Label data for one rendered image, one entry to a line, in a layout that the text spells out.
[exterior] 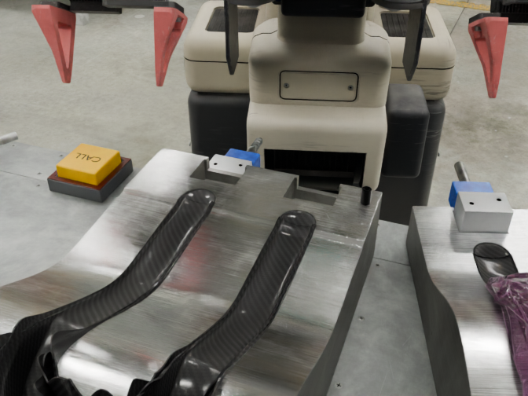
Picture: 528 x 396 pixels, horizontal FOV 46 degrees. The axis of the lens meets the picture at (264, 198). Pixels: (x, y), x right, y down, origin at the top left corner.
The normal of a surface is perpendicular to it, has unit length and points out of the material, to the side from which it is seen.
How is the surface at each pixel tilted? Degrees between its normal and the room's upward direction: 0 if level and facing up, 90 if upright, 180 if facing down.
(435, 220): 0
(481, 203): 0
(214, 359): 28
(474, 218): 90
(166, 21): 85
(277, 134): 98
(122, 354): 15
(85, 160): 0
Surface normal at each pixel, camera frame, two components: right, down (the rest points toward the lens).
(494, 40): -0.07, 0.51
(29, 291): 0.16, -0.97
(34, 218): 0.00, -0.81
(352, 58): -0.04, -0.39
